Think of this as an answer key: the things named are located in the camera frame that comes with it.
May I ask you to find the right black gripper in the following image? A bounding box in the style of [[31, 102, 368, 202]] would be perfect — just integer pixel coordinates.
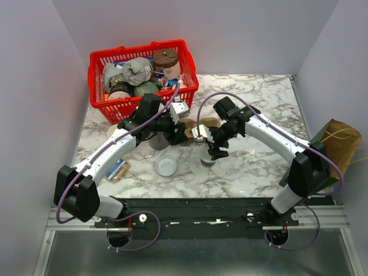
[[204, 123, 239, 160]]

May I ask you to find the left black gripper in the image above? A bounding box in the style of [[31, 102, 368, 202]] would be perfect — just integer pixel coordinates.
[[148, 109, 189, 145]]

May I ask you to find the black paper coffee cup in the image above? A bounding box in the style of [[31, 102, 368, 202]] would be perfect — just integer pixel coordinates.
[[200, 143, 216, 167]]

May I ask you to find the dark green paper bag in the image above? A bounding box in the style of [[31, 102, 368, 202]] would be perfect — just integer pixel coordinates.
[[279, 149, 339, 191]]

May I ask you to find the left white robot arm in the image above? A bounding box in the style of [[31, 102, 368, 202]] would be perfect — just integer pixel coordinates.
[[53, 94, 190, 227]]

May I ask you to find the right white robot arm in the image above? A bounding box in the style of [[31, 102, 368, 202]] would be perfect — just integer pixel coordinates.
[[203, 97, 331, 225]]

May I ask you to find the brown pulp cup carrier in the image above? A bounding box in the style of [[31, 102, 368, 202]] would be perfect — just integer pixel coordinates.
[[181, 117, 222, 139]]

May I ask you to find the metal straw holder cup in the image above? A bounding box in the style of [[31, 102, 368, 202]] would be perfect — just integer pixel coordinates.
[[148, 133, 170, 151]]

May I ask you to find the stack of white lids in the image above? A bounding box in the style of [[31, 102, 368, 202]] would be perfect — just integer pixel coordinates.
[[156, 155, 177, 177]]

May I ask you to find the white pump bottle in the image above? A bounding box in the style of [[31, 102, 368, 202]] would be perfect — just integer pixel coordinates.
[[171, 75, 187, 90]]

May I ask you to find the small metal can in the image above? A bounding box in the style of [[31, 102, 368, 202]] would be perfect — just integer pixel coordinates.
[[159, 76, 168, 87]]

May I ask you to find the green glitter ball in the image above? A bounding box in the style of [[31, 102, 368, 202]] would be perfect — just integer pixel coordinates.
[[133, 81, 159, 97]]

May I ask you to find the stack of paper cups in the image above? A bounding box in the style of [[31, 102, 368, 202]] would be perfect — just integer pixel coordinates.
[[108, 124, 117, 141]]

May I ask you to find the orange sponge blue label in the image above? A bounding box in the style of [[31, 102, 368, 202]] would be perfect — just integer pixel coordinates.
[[105, 159, 130, 183]]

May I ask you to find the grey wrapped package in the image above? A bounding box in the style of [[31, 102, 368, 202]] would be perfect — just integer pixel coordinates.
[[121, 57, 153, 86]]

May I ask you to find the brown lid cream tub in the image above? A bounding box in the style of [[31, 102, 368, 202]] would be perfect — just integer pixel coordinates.
[[153, 48, 181, 80]]

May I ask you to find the red plastic shopping basket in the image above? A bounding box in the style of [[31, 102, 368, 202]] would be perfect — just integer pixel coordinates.
[[87, 39, 199, 125]]

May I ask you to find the patterned grey pouch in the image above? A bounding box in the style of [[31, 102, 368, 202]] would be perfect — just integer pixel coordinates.
[[102, 63, 129, 93]]

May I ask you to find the brown paper bag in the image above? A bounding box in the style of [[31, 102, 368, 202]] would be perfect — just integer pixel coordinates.
[[320, 119, 362, 175]]

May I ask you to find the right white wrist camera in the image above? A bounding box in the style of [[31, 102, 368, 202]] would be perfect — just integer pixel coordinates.
[[191, 124, 214, 143]]

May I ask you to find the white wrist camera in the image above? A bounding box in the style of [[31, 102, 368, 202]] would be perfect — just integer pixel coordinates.
[[169, 96, 190, 124], [191, 124, 214, 143]]

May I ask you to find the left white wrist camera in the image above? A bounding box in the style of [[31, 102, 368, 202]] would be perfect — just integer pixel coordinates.
[[169, 96, 190, 124]]

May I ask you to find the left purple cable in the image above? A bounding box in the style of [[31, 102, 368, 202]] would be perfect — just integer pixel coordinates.
[[56, 82, 181, 252]]

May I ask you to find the purple cable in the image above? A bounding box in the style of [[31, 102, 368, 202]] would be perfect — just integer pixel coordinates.
[[56, 82, 181, 252], [197, 92, 344, 251]]

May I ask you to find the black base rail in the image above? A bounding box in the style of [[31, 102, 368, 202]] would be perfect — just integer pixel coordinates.
[[59, 197, 344, 241]]

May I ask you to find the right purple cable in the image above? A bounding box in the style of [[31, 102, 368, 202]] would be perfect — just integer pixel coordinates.
[[197, 92, 344, 251]]

